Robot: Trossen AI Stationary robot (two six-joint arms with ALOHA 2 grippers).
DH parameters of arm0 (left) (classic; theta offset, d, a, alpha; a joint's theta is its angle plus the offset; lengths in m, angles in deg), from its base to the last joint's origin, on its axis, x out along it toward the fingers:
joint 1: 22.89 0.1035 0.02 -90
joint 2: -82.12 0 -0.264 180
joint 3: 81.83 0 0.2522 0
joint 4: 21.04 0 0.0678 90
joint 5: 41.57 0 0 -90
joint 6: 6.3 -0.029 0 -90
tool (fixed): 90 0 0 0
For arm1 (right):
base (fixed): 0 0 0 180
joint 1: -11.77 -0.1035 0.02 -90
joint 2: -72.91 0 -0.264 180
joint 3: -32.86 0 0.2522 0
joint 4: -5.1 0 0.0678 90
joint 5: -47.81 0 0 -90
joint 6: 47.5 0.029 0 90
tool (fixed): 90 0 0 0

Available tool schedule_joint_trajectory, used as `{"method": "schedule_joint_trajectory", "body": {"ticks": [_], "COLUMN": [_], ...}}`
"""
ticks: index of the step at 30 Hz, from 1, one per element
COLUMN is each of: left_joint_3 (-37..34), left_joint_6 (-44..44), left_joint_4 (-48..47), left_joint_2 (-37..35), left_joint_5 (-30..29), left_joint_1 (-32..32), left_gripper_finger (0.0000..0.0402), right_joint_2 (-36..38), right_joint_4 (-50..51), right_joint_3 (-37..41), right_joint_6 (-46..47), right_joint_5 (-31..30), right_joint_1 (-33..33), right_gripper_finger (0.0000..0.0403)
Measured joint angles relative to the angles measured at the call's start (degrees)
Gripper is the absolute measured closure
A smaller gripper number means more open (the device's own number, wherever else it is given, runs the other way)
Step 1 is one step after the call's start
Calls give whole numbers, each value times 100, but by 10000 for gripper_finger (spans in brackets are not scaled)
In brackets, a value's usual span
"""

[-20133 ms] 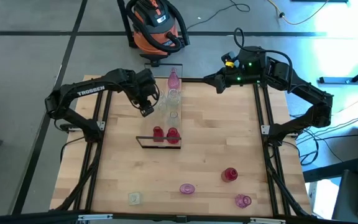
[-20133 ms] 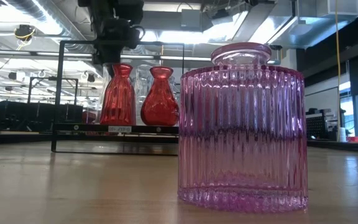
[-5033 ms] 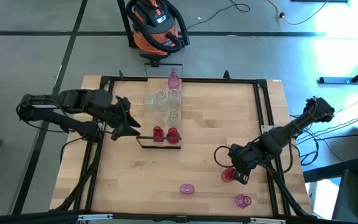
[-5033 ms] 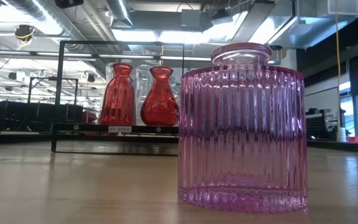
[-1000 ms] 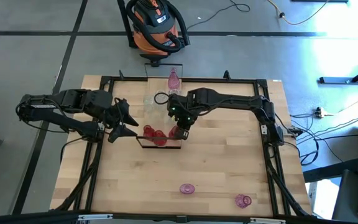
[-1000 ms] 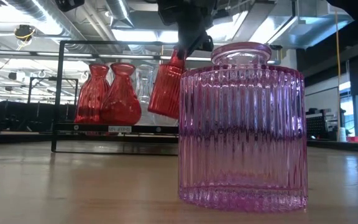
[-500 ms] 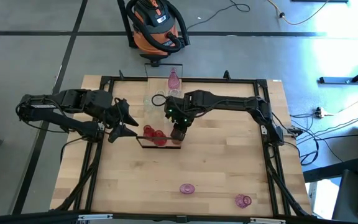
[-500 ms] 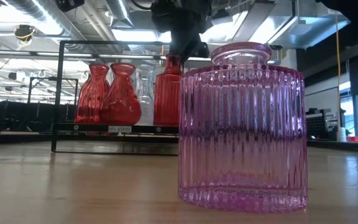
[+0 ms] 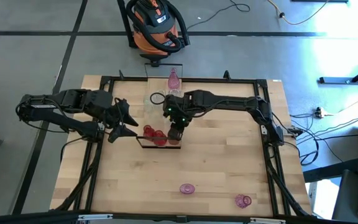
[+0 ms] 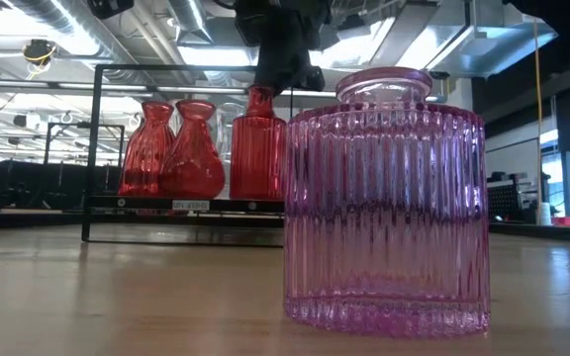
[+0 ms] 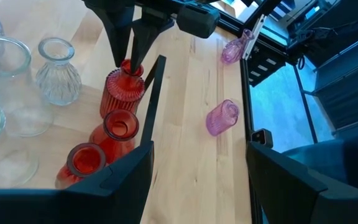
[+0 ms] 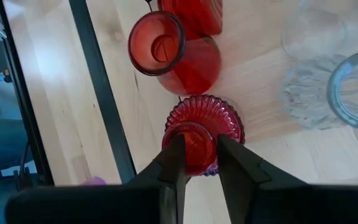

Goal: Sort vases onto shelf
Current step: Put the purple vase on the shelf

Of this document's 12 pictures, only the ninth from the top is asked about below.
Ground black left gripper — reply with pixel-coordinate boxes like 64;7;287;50
99;98;140;144

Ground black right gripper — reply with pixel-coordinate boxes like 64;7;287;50
162;93;196;141

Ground red smooth bulbous vase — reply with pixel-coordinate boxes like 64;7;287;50
153;129;168;147

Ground red ribbed glass vase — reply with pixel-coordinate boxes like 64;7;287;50
142;124;155;139

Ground pink tall ribbed vase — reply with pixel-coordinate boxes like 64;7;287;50
167;67;180;90

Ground pink ribbed glass jar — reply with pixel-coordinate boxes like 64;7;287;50
179;183;196;195

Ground pink textured glass vase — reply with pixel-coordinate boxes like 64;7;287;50
234;194;253;210

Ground orange and black shop vacuum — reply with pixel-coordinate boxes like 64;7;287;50
125;0;191;68

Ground black rig beam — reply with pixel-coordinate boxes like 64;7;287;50
0;210;358;224

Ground white power strip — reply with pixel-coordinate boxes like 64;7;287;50
314;106;328;119

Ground black desk foot bar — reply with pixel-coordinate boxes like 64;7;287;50
303;158;358;184

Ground black desk leg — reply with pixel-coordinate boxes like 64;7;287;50
318;55;358;85

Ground dark grey cart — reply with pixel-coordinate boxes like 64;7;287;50
331;169;358;224

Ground black ring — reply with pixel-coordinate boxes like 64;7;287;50
149;92;167;106

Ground black aluminium table frame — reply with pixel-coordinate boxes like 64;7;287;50
54;70;312;218

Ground black floor cable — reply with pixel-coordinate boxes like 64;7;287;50
289;111;358;166
186;0;251;31

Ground tan floor cable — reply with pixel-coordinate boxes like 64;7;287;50
266;0;331;26

